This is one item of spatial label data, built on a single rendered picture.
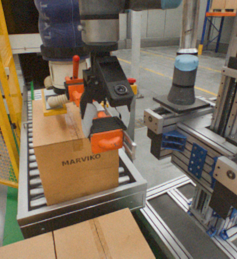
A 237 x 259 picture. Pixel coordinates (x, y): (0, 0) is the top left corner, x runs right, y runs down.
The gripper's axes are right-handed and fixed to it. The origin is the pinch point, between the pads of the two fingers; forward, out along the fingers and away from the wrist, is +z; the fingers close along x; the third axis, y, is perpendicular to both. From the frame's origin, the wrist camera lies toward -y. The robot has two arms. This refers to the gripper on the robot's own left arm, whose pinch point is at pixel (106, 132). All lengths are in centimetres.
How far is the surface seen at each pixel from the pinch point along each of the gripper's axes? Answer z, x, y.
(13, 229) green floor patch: 120, 58, 79
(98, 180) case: 54, -5, 41
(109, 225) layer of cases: 66, -5, 21
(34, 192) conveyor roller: 66, 31, 56
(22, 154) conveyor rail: 61, 38, 91
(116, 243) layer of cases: 66, -5, 12
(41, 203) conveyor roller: 66, 27, 47
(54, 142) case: 25, 14, 41
